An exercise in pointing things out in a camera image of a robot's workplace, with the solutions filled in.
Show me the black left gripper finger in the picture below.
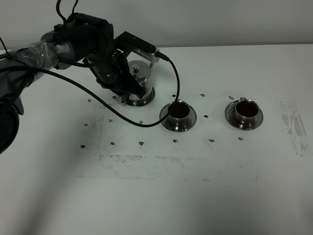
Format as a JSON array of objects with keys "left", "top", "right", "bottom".
[
  {"left": 97, "top": 78, "right": 130, "bottom": 96},
  {"left": 117, "top": 52, "right": 146, "bottom": 98}
]

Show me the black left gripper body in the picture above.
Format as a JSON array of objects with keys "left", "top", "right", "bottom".
[{"left": 90, "top": 50, "right": 121, "bottom": 82}]

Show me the stainless steel teapot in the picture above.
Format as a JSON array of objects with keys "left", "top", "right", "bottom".
[{"left": 122, "top": 60, "right": 154, "bottom": 100}]

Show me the steel teapot saucer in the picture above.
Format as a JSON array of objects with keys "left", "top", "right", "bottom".
[{"left": 118, "top": 88, "right": 155, "bottom": 107}]

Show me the steel teacup left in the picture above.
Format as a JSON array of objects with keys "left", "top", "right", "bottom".
[{"left": 168, "top": 100, "right": 191, "bottom": 120}]

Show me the steel teacup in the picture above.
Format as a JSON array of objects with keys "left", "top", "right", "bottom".
[
  {"left": 168, "top": 100, "right": 191, "bottom": 120},
  {"left": 234, "top": 97, "right": 260, "bottom": 122}
]

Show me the steel saucer left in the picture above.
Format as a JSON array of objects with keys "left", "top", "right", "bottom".
[{"left": 159, "top": 104, "right": 197, "bottom": 132}]

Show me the steel saucer right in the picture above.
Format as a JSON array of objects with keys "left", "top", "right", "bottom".
[{"left": 224, "top": 100, "right": 264, "bottom": 131}]

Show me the steel teacup right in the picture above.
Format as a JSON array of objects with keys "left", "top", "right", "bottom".
[{"left": 234, "top": 97, "right": 260, "bottom": 122}]

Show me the black camera cable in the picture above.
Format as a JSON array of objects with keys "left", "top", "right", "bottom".
[{"left": 0, "top": 0, "right": 181, "bottom": 128}]

